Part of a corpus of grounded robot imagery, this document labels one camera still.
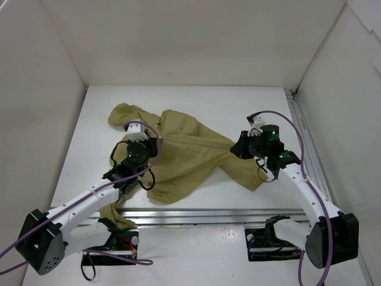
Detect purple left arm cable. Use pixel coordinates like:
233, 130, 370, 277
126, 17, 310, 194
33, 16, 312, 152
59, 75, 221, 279
0, 120, 163, 266

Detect olive yellow hooded jacket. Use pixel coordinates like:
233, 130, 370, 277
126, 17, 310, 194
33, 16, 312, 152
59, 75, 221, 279
98, 102, 276, 231

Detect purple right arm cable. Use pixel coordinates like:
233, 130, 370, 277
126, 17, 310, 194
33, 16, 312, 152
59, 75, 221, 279
252, 110, 333, 283

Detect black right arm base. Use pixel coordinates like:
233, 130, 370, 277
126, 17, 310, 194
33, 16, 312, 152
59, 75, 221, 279
244, 223, 302, 262

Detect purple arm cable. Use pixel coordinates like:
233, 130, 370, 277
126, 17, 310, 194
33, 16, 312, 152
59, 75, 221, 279
252, 110, 333, 283
0, 120, 163, 266

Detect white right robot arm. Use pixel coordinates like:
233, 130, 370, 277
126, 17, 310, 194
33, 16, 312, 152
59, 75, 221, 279
230, 125, 359, 269

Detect aluminium rail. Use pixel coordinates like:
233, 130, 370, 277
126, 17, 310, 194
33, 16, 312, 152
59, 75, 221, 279
284, 88, 373, 286
77, 208, 310, 229

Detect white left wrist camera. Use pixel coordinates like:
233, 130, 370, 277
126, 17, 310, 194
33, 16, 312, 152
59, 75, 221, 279
123, 119, 149, 142

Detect aluminium right side rail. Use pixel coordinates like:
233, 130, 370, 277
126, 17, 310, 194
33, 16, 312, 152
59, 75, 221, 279
284, 88, 373, 286

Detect aluminium front rail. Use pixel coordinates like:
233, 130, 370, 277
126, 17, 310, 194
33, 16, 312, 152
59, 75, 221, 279
77, 208, 310, 229

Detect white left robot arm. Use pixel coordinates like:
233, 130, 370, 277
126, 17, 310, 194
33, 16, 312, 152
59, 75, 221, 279
15, 138, 161, 275

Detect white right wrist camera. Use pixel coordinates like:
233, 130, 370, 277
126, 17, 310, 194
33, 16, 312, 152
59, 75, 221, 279
246, 113, 266, 137

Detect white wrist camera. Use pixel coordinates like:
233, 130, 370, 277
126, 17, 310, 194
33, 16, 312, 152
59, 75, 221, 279
246, 113, 266, 137
123, 119, 149, 142

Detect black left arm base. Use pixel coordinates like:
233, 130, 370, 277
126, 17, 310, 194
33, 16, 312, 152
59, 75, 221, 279
80, 229, 139, 281

